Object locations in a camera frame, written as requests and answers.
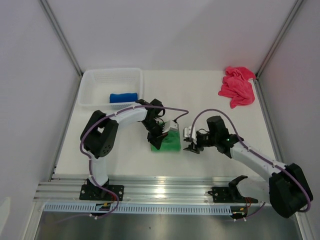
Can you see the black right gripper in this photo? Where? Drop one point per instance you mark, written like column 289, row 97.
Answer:
column 192, row 148

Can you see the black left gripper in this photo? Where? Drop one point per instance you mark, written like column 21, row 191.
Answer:
column 156, row 139

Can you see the green towel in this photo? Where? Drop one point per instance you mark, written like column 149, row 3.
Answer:
column 171, row 143

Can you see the blue towel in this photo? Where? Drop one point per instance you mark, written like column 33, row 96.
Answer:
column 123, row 97

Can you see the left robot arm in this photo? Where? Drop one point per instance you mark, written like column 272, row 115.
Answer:
column 99, row 135

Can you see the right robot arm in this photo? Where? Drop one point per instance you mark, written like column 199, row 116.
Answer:
column 283, row 186

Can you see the pink towel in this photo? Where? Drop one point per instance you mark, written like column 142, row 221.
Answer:
column 236, row 86

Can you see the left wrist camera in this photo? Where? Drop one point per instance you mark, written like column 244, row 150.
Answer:
column 170, row 126

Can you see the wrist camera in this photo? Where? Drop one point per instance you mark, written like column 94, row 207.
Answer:
column 189, row 134
column 170, row 126

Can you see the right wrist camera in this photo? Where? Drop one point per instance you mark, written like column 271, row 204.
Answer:
column 189, row 134

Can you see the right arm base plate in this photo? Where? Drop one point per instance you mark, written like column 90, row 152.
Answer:
column 224, row 194

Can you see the aluminium frame rail right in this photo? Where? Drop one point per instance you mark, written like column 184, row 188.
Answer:
column 268, row 121

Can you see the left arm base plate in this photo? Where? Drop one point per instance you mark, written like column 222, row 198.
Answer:
column 91, row 192

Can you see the aluminium front rail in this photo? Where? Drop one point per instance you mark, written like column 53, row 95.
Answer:
column 137, row 189

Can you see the slotted cable duct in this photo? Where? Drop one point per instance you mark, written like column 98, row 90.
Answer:
column 132, row 208

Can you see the aluminium frame post right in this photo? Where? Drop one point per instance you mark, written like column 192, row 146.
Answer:
column 280, row 36

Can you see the aluminium frame post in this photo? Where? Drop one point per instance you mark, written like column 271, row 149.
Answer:
column 280, row 36
column 54, row 23

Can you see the aluminium frame post left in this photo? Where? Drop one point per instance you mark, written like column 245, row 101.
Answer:
column 54, row 23

